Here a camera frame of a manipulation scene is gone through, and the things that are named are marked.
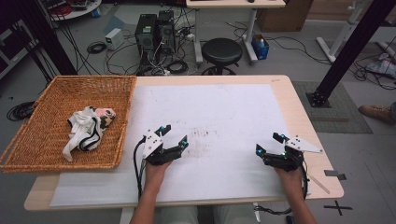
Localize thin wooden stick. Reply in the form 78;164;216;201
307;173;332;195

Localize black metal post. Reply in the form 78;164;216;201
305;0;396;108
13;0;78;77

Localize white stand legs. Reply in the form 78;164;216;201
315;0;376;63

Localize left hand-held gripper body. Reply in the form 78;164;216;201
141;129;183;166

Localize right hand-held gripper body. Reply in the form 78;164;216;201
262;135;324;173

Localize black computer tower green label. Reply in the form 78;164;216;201
134;13;159;67

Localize coiled black cable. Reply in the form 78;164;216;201
86;40;107;55
165;59;190;75
6;100;37;122

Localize round white table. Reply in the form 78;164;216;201
40;0;103;21

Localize grey floor mat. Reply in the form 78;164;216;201
292;80;374;135

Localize dark metal rack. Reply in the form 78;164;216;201
0;18;43;80

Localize black tape cross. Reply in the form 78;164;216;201
323;200;354;217

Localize small white box device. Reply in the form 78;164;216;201
104;27;125;51

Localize cardboard box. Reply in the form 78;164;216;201
255;0;315;34

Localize black round stool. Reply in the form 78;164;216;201
200;37;244;77

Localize white desk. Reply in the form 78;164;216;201
185;0;287;65

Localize white printed tank top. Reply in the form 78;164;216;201
62;105;117;162

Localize crumpled plastic bag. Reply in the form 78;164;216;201
365;51;396;79

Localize grey tape piece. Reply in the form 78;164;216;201
323;169;347;181

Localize person's right hand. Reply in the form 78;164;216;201
274;167;305;194

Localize person's left hand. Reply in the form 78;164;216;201
143;161;173;191

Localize wicker basket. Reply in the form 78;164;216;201
0;75;138;175

